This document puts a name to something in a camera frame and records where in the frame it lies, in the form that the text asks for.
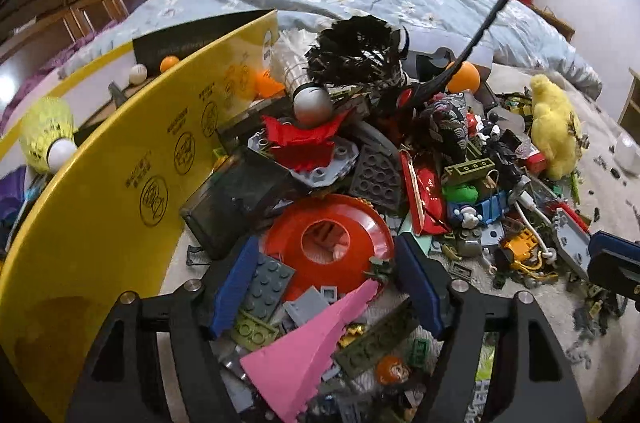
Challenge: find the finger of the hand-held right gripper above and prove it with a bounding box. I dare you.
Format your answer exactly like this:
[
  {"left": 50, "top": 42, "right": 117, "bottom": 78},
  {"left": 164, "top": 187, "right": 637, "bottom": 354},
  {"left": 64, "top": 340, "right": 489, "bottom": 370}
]
[{"left": 587, "top": 230, "right": 640, "bottom": 305}]

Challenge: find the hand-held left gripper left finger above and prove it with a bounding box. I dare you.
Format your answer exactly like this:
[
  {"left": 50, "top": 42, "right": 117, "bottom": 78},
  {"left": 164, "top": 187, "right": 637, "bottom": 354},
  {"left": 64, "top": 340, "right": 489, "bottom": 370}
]
[{"left": 65, "top": 234, "right": 262, "bottom": 423}]

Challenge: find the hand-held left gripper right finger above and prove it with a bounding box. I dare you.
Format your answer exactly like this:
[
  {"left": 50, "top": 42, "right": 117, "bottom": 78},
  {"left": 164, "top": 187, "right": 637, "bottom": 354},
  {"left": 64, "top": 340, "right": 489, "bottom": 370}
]
[{"left": 394, "top": 232, "right": 587, "bottom": 423}]

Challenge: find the yellow cardboard box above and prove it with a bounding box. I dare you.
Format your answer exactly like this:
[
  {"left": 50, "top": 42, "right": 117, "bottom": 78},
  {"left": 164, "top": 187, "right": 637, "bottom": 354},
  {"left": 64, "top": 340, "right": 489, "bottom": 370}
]
[{"left": 0, "top": 9, "right": 279, "bottom": 422}]

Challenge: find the purple toy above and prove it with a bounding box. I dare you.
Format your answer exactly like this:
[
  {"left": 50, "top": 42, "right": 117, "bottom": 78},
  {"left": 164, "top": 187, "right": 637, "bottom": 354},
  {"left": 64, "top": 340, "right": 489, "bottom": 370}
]
[{"left": 0, "top": 166, "right": 30, "bottom": 225}]

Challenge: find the yellow nylon shuttlecock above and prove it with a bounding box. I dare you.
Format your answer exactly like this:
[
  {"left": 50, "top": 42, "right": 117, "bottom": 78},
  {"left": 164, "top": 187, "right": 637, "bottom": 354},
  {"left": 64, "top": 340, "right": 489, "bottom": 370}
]
[{"left": 20, "top": 96, "right": 79, "bottom": 175}]

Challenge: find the blue grey brick plate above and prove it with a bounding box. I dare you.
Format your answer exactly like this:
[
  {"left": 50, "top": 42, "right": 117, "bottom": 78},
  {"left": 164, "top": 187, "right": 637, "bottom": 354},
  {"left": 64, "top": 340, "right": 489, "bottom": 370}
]
[{"left": 244, "top": 252, "right": 297, "bottom": 322}]

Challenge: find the olive toy brick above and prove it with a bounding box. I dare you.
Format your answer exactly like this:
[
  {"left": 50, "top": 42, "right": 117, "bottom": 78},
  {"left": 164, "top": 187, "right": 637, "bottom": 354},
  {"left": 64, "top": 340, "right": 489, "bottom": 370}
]
[{"left": 234, "top": 309, "right": 282, "bottom": 350}]

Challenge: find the grey toy plate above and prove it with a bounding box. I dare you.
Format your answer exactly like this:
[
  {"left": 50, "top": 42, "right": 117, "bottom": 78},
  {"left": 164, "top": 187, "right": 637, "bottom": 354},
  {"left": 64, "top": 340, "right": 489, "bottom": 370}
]
[{"left": 551, "top": 207, "right": 592, "bottom": 280}]

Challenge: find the long olive brick plate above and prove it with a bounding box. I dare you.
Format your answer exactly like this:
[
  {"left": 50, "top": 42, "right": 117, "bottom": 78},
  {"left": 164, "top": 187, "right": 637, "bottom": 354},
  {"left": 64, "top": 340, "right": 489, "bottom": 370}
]
[{"left": 334, "top": 302, "right": 422, "bottom": 377}]

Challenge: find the red plastic disc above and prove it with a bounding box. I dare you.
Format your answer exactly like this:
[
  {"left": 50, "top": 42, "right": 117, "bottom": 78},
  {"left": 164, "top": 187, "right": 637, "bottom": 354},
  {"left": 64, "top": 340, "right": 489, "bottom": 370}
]
[{"left": 262, "top": 194, "right": 396, "bottom": 300}]

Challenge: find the orange toy figure head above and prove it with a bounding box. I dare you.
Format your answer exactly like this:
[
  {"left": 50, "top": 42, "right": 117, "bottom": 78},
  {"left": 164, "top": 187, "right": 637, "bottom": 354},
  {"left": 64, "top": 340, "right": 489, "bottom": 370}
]
[{"left": 375, "top": 354, "right": 412, "bottom": 387}]

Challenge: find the dark transparent plastic box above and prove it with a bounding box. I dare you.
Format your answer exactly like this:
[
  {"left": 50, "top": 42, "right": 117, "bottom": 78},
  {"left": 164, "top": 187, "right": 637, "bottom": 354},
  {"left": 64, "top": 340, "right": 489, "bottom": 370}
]
[{"left": 178, "top": 147, "right": 302, "bottom": 260}]

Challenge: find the pink foam piece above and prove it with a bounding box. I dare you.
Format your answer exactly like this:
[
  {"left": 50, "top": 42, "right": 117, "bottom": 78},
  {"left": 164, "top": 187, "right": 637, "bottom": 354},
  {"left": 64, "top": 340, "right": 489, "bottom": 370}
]
[{"left": 240, "top": 278, "right": 379, "bottom": 423}]

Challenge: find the blue toy car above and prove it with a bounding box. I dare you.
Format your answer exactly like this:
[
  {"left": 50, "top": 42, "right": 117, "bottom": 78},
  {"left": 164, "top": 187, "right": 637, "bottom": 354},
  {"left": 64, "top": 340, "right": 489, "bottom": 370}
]
[{"left": 446, "top": 192, "right": 509, "bottom": 230}]

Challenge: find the green toy figure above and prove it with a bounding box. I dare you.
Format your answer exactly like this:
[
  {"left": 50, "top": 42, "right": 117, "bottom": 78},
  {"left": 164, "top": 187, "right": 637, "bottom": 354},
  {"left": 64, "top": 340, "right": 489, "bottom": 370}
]
[{"left": 442, "top": 182, "right": 479, "bottom": 203}]

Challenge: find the pile of small toy bricks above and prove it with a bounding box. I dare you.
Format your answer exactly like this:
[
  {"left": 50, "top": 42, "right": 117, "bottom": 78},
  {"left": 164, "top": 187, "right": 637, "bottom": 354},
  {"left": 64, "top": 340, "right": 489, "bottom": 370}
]
[{"left": 210, "top": 88, "right": 631, "bottom": 423}]

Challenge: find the dark grey brick plate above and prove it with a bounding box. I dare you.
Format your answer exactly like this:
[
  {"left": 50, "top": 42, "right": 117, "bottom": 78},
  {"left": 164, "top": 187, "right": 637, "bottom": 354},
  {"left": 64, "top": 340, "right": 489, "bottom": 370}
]
[{"left": 348, "top": 142, "right": 404, "bottom": 212}]

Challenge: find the yellow plush toy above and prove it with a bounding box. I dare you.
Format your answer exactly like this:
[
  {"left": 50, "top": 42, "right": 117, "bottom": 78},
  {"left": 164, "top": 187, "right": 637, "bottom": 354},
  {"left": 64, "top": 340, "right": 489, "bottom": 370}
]
[{"left": 529, "top": 74, "right": 584, "bottom": 180}]

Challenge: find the red toy building piece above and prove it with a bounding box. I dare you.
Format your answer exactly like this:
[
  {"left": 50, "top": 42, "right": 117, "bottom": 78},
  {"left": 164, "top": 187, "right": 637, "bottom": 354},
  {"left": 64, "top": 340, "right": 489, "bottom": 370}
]
[{"left": 260, "top": 113, "right": 352, "bottom": 175}]

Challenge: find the wave patterned pouch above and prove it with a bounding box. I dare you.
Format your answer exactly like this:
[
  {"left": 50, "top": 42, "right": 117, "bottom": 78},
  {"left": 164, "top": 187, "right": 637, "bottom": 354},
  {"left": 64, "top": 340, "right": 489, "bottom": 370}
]
[{"left": 424, "top": 94, "right": 472, "bottom": 155}]

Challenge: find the silver ball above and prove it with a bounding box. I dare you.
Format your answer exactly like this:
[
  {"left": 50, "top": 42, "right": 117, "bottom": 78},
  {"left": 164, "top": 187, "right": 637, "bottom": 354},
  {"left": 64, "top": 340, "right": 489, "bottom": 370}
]
[{"left": 293, "top": 86, "right": 333, "bottom": 126}]

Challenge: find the white feather shuttlecock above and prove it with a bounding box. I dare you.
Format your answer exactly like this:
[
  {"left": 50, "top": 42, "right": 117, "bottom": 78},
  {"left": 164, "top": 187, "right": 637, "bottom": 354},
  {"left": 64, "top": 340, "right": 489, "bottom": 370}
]
[{"left": 272, "top": 30, "right": 322, "bottom": 95}]

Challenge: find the white translucent plastic box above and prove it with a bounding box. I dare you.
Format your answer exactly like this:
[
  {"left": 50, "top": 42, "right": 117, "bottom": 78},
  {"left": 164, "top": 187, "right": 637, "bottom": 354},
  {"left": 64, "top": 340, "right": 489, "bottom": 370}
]
[{"left": 404, "top": 30, "right": 497, "bottom": 70}]

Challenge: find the black feather shuttlecock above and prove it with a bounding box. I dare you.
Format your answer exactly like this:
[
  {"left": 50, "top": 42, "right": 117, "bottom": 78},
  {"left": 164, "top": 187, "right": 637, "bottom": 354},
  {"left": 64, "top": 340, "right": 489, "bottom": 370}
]
[{"left": 305, "top": 16, "right": 412, "bottom": 97}]

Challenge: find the wooden bed footboard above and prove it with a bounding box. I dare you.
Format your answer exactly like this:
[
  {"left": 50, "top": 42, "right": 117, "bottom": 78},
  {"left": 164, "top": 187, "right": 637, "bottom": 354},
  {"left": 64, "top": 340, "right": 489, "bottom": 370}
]
[{"left": 529, "top": 2, "right": 577, "bottom": 45}]

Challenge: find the purple fringed cloth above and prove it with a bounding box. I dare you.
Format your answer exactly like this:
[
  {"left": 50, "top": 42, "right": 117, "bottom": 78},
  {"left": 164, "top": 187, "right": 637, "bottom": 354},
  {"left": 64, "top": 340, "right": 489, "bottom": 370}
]
[{"left": 0, "top": 37, "right": 102, "bottom": 130}]

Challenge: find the white cable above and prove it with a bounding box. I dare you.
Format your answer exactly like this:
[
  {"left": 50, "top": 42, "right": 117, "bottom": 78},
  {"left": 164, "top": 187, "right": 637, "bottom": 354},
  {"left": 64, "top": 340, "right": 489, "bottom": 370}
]
[{"left": 514, "top": 192, "right": 559, "bottom": 270}]

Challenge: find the black plastic bracket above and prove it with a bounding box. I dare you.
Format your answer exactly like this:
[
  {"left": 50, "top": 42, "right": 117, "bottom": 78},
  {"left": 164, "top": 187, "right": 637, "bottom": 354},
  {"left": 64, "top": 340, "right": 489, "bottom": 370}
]
[{"left": 414, "top": 47, "right": 457, "bottom": 80}]

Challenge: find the black rubber strap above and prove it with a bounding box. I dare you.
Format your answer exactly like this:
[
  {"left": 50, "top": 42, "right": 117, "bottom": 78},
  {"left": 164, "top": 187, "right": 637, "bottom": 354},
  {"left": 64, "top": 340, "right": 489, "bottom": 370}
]
[{"left": 395, "top": 0, "right": 534, "bottom": 110}]

